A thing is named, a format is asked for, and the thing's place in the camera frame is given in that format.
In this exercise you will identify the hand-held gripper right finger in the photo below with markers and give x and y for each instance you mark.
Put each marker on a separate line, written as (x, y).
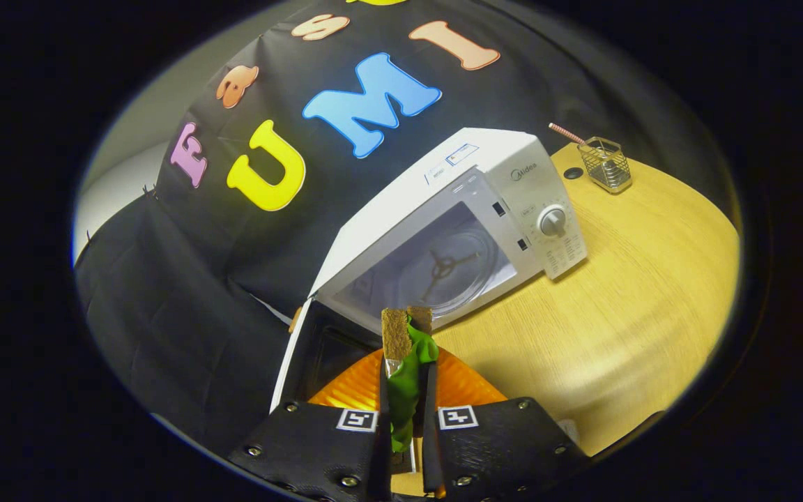
(429, 446)

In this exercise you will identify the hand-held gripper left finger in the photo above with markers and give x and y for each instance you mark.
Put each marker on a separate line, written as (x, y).
(382, 446)

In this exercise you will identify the toy sandwich with green lettuce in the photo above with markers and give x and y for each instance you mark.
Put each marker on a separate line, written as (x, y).
(405, 390)

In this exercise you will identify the white microwave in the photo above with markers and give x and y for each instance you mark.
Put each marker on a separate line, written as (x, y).
(401, 195)

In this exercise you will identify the brown toast slice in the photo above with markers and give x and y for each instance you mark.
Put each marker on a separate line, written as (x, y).
(294, 321)

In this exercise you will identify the dark round table grommet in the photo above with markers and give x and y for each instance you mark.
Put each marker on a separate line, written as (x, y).
(573, 173)

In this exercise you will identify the red striped straw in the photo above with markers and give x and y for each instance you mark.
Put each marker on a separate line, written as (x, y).
(565, 132)

